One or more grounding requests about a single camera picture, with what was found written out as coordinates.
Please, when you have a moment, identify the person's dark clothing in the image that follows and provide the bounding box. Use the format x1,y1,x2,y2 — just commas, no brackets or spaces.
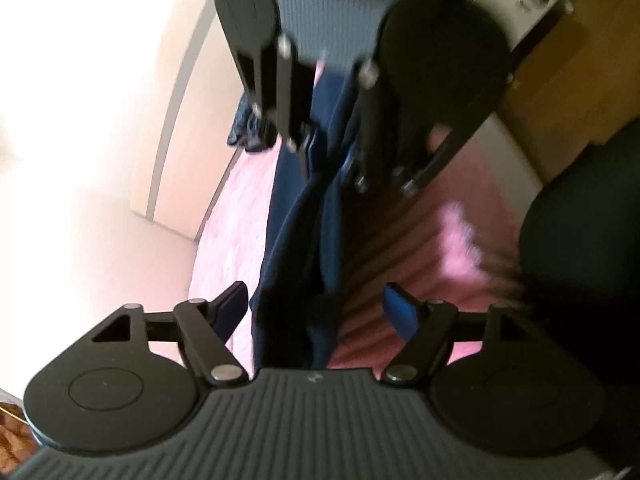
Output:
517,119,640,480

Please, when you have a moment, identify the wooden cabinet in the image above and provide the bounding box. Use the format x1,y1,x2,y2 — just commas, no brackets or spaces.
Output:
500,0,640,187

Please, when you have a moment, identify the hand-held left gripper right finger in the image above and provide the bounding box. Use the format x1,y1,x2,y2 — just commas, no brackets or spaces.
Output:
381,283,541,387

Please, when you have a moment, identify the dark patterned cloth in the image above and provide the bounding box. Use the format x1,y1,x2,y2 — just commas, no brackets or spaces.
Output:
227,94,277,154

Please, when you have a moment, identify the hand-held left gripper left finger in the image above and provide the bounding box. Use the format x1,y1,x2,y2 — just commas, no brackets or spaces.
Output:
91,281,250,387

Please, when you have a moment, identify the white wardrobe door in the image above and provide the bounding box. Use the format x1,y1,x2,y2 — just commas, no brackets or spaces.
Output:
129,0,247,242

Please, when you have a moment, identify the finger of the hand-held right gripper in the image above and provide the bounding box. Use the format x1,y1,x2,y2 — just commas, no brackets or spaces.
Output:
345,57,517,198
239,35,321,178

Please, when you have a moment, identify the navy blue garment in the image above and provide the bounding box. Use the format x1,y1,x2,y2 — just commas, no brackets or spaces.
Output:
249,57,367,377

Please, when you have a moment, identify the pink blanket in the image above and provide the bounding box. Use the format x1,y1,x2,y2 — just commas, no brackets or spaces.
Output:
187,124,532,377

